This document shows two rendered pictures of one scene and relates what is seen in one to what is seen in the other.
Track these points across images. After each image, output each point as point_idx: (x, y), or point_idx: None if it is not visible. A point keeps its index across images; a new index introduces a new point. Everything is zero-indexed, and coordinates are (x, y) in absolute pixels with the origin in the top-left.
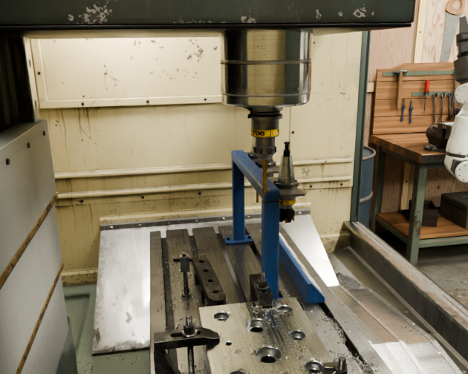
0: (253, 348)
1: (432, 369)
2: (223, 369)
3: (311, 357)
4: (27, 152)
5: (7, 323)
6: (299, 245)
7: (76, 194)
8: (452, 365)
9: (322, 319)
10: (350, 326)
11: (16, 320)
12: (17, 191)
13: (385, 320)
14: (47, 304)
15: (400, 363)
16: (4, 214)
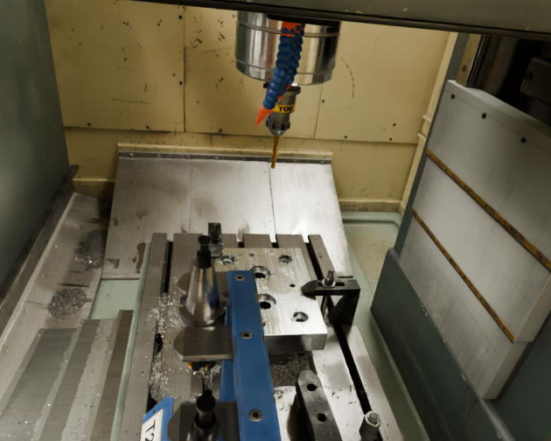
0: (271, 278)
1: (24, 424)
2: (296, 265)
3: (225, 265)
4: (518, 143)
5: (433, 192)
6: None
7: None
8: None
9: (168, 380)
10: (139, 367)
11: (437, 206)
12: (482, 148)
13: None
14: (462, 276)
15: (64, 425)
16: (461, 139)
